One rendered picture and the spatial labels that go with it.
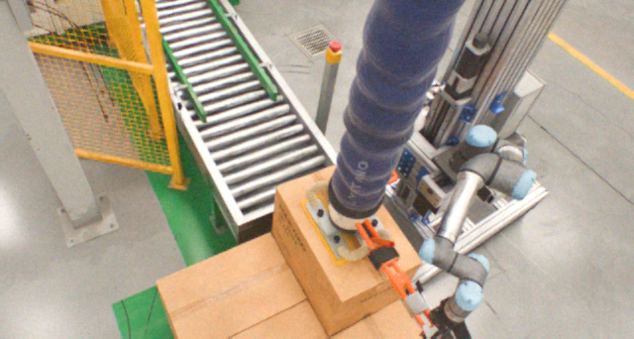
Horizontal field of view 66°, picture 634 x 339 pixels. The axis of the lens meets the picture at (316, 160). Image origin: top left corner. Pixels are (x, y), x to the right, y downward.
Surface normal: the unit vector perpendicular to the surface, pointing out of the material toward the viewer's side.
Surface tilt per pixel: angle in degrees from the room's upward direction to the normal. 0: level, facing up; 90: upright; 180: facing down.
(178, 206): 0
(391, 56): 82
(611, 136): 0
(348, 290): 0
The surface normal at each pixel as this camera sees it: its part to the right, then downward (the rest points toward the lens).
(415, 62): 0.07, 0.69
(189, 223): 0.11, -0.61
